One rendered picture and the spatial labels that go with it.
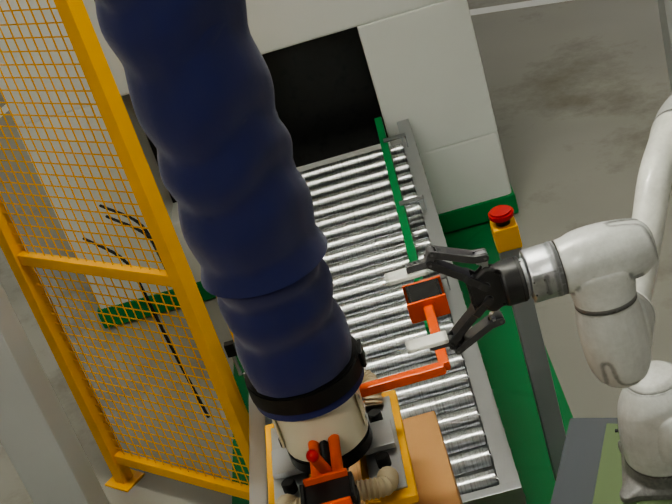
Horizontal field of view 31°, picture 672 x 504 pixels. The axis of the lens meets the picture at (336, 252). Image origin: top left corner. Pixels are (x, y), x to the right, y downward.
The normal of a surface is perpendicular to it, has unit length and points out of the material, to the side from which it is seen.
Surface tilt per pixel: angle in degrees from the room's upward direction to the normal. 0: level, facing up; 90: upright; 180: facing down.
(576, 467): 0
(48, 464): 90
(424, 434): 0
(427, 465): 0
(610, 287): 89
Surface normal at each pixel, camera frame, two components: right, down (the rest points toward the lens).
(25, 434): 0.07, 0.49
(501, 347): -0.27, -0.83
